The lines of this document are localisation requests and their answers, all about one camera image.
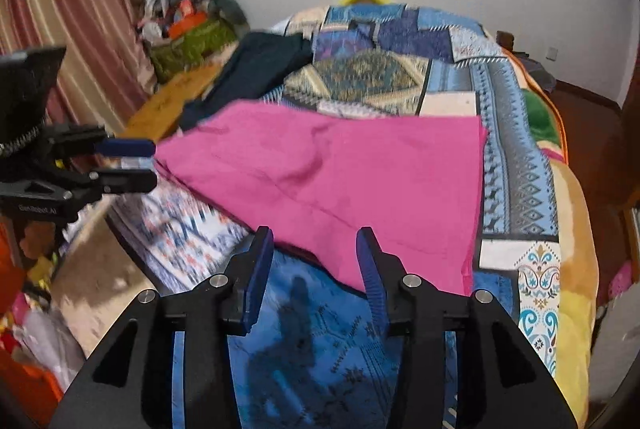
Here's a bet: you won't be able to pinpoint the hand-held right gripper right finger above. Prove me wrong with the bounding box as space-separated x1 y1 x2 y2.
355 226 581 429

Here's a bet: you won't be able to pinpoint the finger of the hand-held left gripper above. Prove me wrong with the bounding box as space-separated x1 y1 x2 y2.
60 168 159 205
65 124 156 160

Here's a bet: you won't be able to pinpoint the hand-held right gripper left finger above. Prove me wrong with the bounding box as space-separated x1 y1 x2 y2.
48 225 275 429

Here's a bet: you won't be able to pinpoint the pink pants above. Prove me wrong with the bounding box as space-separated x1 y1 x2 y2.
154 100 490 296

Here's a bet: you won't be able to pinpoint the striped pink curtain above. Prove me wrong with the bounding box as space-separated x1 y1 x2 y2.
0 0 158 130

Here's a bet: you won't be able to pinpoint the patchwork printed blanket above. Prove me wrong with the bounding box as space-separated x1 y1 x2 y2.
107 3 558 429

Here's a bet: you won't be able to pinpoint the pile of clutter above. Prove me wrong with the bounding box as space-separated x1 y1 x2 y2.
137 0 251 82

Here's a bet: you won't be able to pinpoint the dark blue garment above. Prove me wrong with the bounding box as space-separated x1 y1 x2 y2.
179 30 316 132

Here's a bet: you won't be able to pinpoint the colourful toy pile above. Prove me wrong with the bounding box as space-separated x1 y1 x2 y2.
0 209 86 425

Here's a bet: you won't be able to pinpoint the yellow fleece blanket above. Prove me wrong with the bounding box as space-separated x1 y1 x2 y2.
500 44 601 427

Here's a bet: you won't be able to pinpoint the wooden bed frame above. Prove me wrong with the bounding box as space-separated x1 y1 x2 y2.
122 59 226 142

